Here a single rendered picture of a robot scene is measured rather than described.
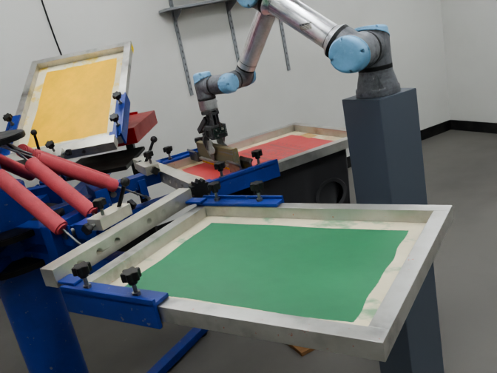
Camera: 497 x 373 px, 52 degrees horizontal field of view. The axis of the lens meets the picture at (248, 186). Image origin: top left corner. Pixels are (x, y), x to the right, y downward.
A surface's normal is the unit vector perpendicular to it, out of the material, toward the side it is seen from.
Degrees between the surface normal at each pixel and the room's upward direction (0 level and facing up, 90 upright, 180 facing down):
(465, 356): 0
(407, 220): 90
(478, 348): 0
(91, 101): 32
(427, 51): 90
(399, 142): 90
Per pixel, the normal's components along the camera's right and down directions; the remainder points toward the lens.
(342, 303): -0.19, -0.94
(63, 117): -0.17, -0.64
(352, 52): -0.49, 0.43
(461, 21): -0.86, 0.30
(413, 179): 0.53, 0.15
